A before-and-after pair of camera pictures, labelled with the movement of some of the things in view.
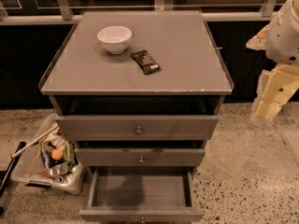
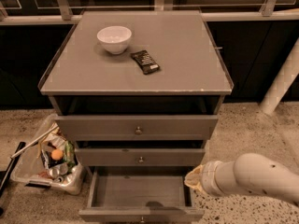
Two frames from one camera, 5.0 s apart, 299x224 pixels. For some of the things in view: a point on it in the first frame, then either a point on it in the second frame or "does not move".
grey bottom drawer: [142, 195] does not move
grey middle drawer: [142, 157] does not move
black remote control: [146, 62] does not move
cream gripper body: [284, 36] to [207, 177]
